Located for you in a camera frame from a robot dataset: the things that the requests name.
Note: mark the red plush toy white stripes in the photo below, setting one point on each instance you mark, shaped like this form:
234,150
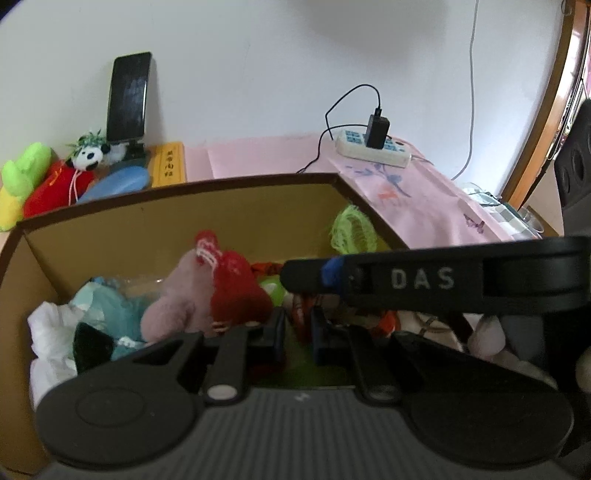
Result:
235,286

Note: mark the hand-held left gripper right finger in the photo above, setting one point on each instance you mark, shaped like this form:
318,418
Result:
318,339

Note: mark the pink printed tablecloth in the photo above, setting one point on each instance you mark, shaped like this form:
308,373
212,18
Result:
415,207

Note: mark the panda plush toy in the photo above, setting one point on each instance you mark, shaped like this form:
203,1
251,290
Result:
90,154

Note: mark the black smartphone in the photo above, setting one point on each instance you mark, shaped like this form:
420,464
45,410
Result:
129,97

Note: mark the yellow rectangular box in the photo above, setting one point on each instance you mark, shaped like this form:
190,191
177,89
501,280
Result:
168,164

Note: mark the green mesh pouf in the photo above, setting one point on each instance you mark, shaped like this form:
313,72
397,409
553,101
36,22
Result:
353,228

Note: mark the blue glasses case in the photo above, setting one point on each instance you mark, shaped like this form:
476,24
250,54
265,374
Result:
115,182

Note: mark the cream pink plush toy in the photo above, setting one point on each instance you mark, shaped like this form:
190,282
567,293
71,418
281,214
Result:
487,339

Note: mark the black charger plug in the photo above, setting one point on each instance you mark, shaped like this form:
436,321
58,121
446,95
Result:
377,131

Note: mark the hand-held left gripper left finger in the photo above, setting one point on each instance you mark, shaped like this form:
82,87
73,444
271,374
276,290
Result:
277,334

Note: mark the white power strip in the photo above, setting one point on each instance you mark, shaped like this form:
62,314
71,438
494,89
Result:
392,154

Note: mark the green mushroom plush toy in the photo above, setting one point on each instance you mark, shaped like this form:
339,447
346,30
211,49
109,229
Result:
272,290

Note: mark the brown cardboard box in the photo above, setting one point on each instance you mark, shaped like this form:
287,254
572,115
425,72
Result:
138,226

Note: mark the clear drinking glass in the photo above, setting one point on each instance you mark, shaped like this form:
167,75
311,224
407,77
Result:
532,224

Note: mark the wooden window frame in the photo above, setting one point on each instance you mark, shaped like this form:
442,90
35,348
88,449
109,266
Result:
540,124

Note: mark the white cloth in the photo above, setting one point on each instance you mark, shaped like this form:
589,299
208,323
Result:
51,332

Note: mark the green and yellow plush toy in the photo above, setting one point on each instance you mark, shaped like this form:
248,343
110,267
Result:
21,184

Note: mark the checkered cloth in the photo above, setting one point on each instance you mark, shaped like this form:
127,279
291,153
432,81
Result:
505,221

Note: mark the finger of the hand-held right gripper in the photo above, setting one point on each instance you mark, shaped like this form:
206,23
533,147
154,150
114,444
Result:
309,276

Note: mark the dark green plush toy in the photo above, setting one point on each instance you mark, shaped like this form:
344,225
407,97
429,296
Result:
92,346

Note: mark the teal plush toy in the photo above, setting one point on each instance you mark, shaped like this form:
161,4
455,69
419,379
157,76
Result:
120,309

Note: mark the clear glass bowl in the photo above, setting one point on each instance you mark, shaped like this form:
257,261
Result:
480,194

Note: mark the orange red plush toy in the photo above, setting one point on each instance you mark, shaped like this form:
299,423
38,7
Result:
300,318

